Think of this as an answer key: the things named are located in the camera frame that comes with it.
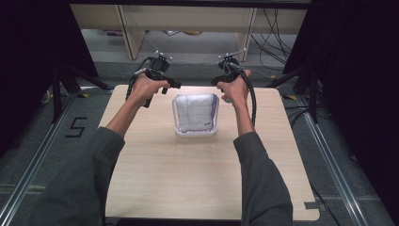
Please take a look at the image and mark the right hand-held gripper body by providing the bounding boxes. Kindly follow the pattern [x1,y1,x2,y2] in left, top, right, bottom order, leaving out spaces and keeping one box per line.
[215,48,248,86]

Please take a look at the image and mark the white cloth with purple edge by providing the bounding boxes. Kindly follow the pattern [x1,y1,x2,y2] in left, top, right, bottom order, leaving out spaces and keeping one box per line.
[174,94,217,133]

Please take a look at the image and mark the white plastic basket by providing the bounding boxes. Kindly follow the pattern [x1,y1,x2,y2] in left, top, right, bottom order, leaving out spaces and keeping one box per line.
[171,92,220,138]

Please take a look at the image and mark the person's left hand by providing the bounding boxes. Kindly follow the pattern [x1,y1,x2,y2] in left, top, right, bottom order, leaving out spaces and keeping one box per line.
[129,73,171,107]

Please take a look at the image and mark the person's right hand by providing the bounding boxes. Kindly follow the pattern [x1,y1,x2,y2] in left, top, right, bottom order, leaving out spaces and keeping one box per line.
[216,69,253,108]

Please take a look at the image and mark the beige desk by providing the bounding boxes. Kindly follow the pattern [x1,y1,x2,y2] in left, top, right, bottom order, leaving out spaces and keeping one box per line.
[70,3,308,61]

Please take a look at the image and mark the black metal stand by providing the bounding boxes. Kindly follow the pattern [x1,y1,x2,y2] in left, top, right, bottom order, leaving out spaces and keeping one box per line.
[265,61,320,124]
[51,64,115,124]

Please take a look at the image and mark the black curtain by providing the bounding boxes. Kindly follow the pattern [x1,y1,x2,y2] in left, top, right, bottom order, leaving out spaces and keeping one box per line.
[0,0,99,156]
[282,0,399,218]

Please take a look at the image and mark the thick black gripper cable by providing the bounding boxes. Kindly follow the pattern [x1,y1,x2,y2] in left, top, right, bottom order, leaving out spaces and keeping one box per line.
[230,62,257,127]

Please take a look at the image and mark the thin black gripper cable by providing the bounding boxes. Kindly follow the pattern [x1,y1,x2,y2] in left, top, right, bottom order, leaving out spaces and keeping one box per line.
[125,56,154,102]

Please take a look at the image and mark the bundle of black cables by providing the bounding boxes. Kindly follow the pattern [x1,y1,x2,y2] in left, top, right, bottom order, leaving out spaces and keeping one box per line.
[249,8,296,69]

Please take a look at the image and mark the metal floor rail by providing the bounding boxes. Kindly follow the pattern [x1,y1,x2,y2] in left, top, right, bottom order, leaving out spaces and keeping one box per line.
[0,90,80,226]
[295,93,371,226]

